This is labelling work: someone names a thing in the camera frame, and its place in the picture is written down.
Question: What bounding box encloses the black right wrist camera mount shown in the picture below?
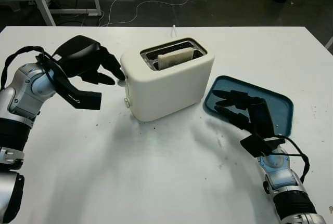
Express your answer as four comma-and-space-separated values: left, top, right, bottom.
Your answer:
239, 134, 286, 159

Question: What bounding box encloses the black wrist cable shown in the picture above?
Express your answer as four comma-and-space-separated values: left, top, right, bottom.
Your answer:
0, 46, 57, 89
275, 135, 311, 183

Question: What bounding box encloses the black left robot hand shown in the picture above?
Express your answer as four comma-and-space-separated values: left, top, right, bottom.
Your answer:
53, 35, 126, 86

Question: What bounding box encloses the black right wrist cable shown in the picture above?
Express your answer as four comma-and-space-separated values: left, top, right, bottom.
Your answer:
275, 135, 311, 183

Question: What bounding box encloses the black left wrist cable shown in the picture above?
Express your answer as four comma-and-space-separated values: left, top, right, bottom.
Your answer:
0, 46, 57, 89

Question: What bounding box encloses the white cable on floor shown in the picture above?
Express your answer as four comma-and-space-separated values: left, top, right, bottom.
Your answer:
100, 0, 213, 27

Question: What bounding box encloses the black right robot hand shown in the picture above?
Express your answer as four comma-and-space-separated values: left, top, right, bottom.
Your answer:
212, 88, 276, 139

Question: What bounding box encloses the white two-slot toaster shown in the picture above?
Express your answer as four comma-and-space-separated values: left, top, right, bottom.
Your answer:
120, 37, 216, 123

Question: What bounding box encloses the blue plastic tray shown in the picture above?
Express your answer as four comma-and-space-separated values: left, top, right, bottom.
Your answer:
202, 75, 294, 138

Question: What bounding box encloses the slice of bread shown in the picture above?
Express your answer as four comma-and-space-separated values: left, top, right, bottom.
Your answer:
157, 47, 195, 71

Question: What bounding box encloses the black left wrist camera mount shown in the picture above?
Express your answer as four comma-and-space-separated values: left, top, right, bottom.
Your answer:
36, 52, 102, 110

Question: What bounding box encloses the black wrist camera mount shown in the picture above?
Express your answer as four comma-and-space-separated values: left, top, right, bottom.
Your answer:
36, 52, 102, 110
239, 134, 286, 159

